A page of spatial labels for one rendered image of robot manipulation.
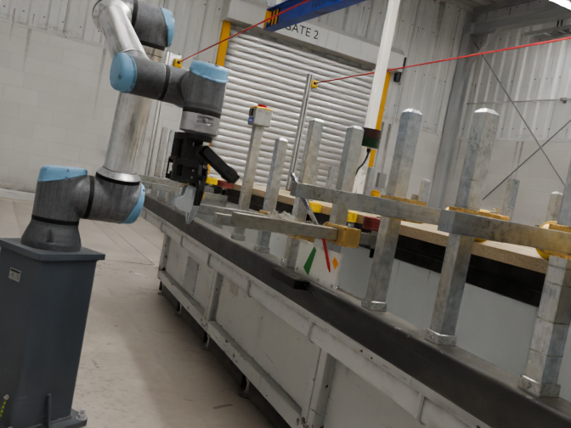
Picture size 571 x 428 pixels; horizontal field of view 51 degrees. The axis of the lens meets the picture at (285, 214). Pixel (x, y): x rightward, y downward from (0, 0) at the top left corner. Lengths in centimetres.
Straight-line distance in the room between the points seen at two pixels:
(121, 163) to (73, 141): 733
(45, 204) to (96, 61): 749
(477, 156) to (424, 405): 51
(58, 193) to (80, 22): 760
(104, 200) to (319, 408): 100
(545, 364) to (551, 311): 8
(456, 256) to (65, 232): 131
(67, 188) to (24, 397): 68
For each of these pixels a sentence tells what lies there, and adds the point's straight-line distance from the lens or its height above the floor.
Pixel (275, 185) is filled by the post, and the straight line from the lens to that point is 207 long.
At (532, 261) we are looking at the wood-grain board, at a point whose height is 89.
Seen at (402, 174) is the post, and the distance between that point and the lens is 140.
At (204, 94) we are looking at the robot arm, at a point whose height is 112.
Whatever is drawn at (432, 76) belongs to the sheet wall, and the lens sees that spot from 1217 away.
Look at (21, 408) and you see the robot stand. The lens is 215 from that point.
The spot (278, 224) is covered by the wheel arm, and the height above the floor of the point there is 85.
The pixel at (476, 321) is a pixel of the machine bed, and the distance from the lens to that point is 147.
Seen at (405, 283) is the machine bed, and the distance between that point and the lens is 169.
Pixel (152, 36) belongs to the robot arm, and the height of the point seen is 134.
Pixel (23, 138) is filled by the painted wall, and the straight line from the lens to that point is 934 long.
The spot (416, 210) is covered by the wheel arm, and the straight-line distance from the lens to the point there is 108.
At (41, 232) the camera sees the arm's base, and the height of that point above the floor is 65.
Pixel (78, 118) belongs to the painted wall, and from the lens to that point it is 940.
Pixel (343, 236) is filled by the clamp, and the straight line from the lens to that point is 155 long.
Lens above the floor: 96
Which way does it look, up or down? 3 degrees down
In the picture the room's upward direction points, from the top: 11 degrees clockwise
